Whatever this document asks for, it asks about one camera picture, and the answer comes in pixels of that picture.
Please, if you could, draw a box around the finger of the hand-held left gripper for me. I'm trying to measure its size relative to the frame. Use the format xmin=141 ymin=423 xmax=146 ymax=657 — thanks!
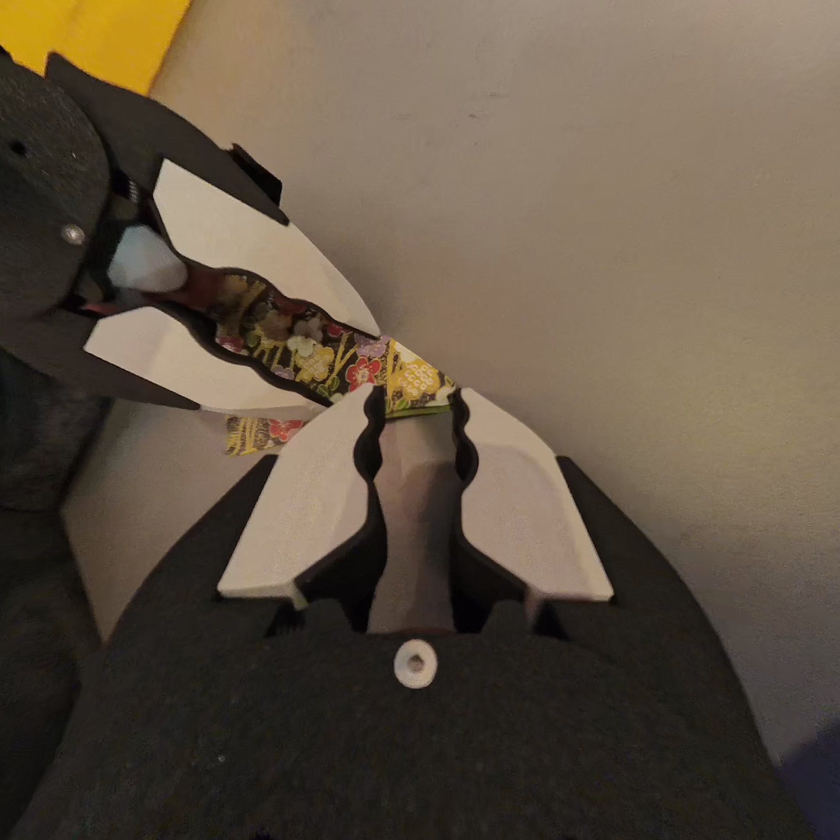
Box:
xmin=151 ymin=157 xmax=383 ymax=340
xmin=83 ymin=305 xmax=330 ymax=422

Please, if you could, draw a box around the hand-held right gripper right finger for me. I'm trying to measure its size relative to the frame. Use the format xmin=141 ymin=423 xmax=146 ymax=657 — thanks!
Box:
xmin=451 ymin=387 xmax=615 ymax=633

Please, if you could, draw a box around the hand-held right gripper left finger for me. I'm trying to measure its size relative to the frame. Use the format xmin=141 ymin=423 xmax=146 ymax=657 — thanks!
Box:
xmin=218 ymin=384 xmax=389 ymax=632

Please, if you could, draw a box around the green floral origami paper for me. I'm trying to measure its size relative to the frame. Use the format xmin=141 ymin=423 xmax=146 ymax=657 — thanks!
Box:
xmin=210 ymin=272 xmax=458 ymax=457

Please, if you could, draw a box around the yellow plastic bin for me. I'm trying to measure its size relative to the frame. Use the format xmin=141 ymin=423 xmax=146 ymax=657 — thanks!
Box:
xmin=0 ymin=0 xmax=193 ymax=97

